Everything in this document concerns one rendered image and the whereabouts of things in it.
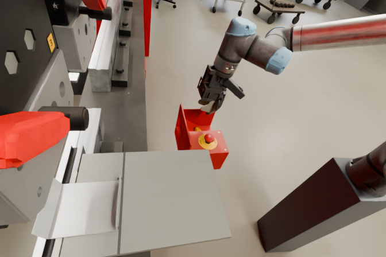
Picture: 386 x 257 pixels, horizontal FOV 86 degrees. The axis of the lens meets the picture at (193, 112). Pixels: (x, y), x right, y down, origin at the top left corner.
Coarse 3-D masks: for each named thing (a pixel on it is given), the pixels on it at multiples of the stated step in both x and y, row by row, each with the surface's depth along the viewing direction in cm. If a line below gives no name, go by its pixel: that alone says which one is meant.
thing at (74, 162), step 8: (72, 152) 42; (80, 152) 41; (64, 160) 39; (72, 160) 41; (80, 160) 41; (64, 168) 38; (72, 168) 39; (64, 176) 38; (40, 240) 30; (48, 240) 31; (40, 248) 30; (48, 248) 30; (40, 256) 29; (48, 256) 30
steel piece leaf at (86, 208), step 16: (64, 192) 35; (80, 192) 36; (96, 192) 36; (112, 192) 37; (64, 208) 34; (80, 208) 34; (96, 208) 34; (112, 208) 35; (64, 224) 32; (80, 224) 32; (96, 224) 33; (112, 224) 33
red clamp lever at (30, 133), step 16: (16, 112) 10; (32, 112) 11; (48, 112) 11; (64, 112) 14; (80, 112) 15; (0, 128) 7; (16, 128) 8; (32, 128) 8; (48, 128) 10; (64, 128) 12; (80, 128) 15; (0, 144) 7; (16, 144) 7; (32, 144) 8; (48, 144) 10; (0, 160) 7; (16, 160) 7
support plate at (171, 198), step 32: (96, 160) 41; (128, 160) 42; (160, 160) 43; (192, 160) 45; (128, 192) 37; (160, 192) 39; (192, 192) 40; (128, 224) 34; (160, 224) 35; (192, 224) 36; (224, 224) 37; (64, 256) 29; (96, 256) 30
